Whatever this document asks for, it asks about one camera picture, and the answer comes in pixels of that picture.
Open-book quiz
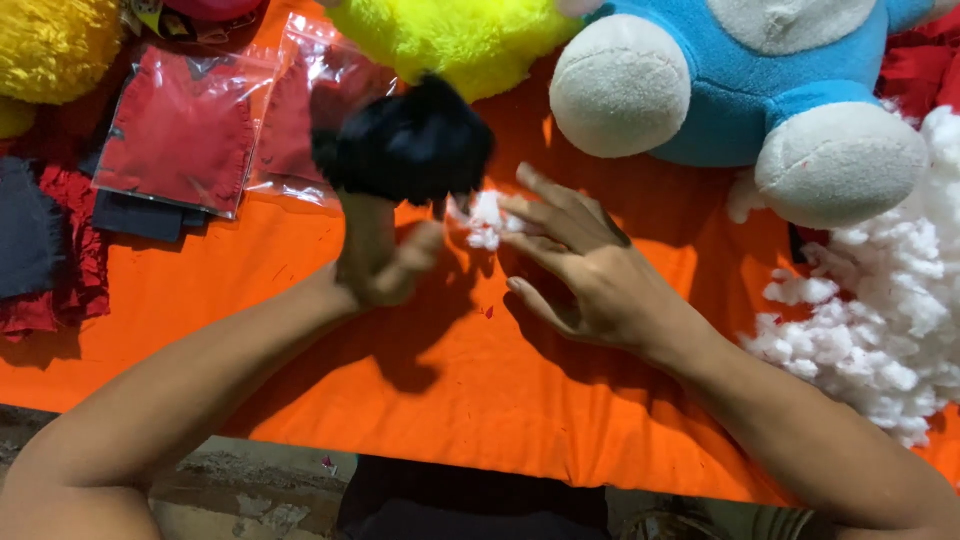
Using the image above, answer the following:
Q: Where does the person's left hand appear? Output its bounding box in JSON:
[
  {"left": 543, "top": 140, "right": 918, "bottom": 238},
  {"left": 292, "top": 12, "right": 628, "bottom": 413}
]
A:
[{"left": 333, "top": 191, "right": 448, "bottom": 310}]

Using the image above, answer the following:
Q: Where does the person's right hand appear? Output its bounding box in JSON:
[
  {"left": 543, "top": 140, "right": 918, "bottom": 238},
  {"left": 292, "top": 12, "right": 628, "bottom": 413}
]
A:
[{"left": 498, "top": 161, "right": 688, "bottom": 355}]

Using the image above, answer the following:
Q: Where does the small white stuffing tuft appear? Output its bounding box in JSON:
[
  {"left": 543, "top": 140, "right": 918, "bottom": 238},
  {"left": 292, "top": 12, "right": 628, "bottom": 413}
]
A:
[{"left": 448, "top": 189, "right": 528, "bottom": 252}]

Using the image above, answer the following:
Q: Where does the black fuzzy plush piece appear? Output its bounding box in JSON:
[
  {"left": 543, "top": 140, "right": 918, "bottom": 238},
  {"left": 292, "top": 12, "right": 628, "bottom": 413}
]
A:
[{"left": 310, "top": 72, "right": 497, "bottom": 220}]

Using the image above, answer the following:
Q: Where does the orange cloth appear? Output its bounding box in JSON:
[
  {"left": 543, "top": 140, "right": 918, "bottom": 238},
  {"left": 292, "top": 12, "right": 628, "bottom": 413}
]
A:
[{"left": 0, "top": 0, "right": 960, "bottom": 510}]

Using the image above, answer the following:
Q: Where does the small bagged red fabric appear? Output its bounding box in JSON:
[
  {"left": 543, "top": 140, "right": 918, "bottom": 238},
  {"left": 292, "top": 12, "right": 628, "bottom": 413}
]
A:
[{"left": 246, "top": 13, "right": 402, "bottom": 210}]

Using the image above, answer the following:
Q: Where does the neon yellow plush toy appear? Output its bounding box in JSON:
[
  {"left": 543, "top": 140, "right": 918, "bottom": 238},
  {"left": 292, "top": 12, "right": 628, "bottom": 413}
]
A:
[{"left": 324, "top": 0, "right": 586, "bottom": 105}]

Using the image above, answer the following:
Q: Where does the person's black clothing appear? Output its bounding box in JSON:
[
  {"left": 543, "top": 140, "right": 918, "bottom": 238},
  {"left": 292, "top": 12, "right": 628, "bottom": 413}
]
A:
[{"left": 336, "top": 453, "right": 612, "bottom": 540}]

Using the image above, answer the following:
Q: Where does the large bagged red fabric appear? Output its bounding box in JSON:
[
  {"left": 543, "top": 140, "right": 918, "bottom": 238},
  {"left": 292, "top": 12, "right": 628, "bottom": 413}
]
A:
[{"left": 91, "top": 43, "right": 282, "bottom": 220}]

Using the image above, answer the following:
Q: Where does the dark navy fabric piece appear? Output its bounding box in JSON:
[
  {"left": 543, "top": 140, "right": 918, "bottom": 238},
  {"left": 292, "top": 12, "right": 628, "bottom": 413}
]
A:
[{"left": 91, "top": 189, "right": 210, "bottom": 244}]

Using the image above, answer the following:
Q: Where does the printed plastic packet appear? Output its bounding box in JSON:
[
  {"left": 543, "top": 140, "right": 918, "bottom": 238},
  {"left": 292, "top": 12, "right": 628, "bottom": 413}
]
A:
[{"left": 121, "top": 0, "right": 249, "bottom": 46}]

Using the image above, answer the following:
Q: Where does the red frayed fabric piece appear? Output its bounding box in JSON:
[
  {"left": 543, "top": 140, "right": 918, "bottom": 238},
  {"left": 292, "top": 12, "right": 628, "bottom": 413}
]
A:
[{"left": 0, "top": 163, "right": 112, "bottom": 345}]

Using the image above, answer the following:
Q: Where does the blue and white plush toy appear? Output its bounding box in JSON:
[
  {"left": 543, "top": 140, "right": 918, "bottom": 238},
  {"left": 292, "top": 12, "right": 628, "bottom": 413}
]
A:
[{"left": 549, "top": 0, "right": 939, "bottom": 231}]

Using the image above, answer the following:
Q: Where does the dark grey fabric piece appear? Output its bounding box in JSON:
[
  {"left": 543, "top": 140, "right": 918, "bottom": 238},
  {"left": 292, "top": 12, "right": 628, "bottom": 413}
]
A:
[{"left": 0, "top": 156, "right": 67, "bottom": 301}]

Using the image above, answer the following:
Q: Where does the golden yellow plush toy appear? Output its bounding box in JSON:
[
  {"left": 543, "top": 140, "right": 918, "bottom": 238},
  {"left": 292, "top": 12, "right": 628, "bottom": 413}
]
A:
[{"left": 0, "top": 0, "right": 125, "bottom": 141}]

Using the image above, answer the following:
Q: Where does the heap of white stuffing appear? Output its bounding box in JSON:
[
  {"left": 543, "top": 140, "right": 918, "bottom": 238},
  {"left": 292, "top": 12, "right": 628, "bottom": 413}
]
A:
[{"left": 726, "top": 105, "right": 960, "bottom": 450}]

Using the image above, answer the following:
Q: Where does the red fabric heap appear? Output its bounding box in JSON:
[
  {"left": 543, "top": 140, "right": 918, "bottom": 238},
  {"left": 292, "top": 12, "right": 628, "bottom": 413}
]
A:
[{"left": 876, "top": 9, "right": 960, "bottom": 125}]

